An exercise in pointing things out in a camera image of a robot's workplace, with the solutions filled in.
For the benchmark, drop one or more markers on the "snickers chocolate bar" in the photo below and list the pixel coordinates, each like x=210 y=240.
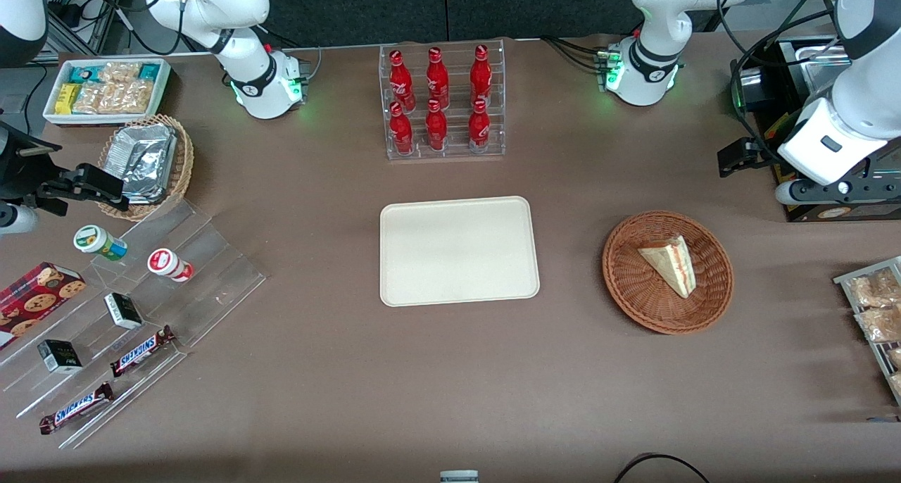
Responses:
x=76 y=408
x=141 y=351

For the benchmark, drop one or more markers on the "round brown wicker basket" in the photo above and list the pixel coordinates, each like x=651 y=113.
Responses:
x=633 y=286

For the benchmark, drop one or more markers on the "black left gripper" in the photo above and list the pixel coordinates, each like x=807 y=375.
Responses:
x=759 y=152

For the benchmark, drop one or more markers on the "red cola bottle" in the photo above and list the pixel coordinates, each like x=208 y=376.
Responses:
x=481 y=76
x=401 y=132
x=479 y=129
x=400 y=82
x=437 y=80
x=436 y=129

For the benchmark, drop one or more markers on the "clear bag of crackers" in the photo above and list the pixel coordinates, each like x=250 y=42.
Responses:
x=112 y=98
x=120 y=72

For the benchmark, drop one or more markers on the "green lid yogurt cup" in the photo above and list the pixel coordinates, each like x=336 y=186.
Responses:
x=98 y=242

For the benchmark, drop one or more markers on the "yellow snack pack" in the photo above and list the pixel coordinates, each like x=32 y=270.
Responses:
x=67 y=98

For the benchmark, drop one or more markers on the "cream plastic tray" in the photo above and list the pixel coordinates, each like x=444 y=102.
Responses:
x=457 y=251

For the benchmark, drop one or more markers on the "red cookie box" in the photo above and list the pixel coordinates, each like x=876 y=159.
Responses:
x=35 y=300

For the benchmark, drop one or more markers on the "triangle sandwich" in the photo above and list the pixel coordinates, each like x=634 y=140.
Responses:
x=672 y=261

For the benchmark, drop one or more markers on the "oval brown wicker basket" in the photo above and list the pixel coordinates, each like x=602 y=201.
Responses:
x=184 y=162

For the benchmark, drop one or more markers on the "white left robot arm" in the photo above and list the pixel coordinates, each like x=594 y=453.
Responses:
x=654 y=25

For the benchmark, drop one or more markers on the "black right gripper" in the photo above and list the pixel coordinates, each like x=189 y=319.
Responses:
x=10 y=166

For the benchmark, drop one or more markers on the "grey tray of snack bags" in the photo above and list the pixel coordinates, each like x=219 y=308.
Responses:
x=845 y=280

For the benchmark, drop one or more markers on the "clear bag of brown snacks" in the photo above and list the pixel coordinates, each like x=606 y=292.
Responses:
x=876 y=287
x=880 y=324

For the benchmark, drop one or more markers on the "red lid yogurt cup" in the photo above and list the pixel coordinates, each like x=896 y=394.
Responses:
x=169 y=265

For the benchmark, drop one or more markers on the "teal snack pack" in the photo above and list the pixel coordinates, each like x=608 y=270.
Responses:
x=83 y=72

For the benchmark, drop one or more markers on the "clear acrylic bottle rack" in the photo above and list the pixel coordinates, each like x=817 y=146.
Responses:
x=493 y=127

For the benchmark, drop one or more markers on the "white rectangular snack bin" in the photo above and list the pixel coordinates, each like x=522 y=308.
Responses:
x=165 y=82

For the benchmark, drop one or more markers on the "clear acrylic stepped display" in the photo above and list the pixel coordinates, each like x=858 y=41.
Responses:
x=211 y=272

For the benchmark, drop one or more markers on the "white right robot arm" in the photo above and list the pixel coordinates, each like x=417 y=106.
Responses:
x=243 y=53

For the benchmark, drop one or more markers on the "small black box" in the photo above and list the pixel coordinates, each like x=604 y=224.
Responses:
x=124 y=311
x=60 y=356

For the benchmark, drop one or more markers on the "silver foil packets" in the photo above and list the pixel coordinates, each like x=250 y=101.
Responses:
x=144 y=159

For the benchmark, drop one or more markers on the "small grey white object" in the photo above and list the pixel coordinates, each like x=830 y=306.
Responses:
x=459 y=477

